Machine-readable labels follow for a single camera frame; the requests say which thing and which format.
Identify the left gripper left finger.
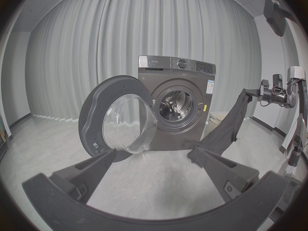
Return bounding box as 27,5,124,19
49,148,117,203

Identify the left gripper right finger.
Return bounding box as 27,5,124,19
193,148,260,200

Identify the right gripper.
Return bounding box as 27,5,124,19
243,86,286,106

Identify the dark grey garment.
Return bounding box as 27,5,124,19
187,88,254,169

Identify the cream laundry basket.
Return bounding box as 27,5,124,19
208,111,229,132

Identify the washing machine door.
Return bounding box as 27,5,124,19
79,75,158,163

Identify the grey washing machine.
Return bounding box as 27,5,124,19
138,55,216,151

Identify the white curtain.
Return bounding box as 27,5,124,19
24,0,263,125

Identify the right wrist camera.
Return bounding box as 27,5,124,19
261,74,284,89

